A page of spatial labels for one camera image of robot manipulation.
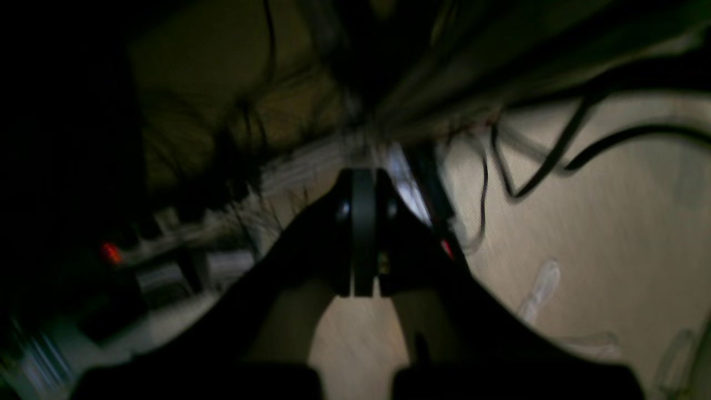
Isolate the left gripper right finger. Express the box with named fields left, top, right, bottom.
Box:
left=352, top=169, right=644, bottom=399

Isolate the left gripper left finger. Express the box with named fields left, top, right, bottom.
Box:
left=71, top=169, right=356, bottom=399

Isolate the grey power strip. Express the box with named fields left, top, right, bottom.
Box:
left=100, top=202, right=262, bottom=293

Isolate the black floor cable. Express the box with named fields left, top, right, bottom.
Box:
left=489, top=92, right=711, bottom=202

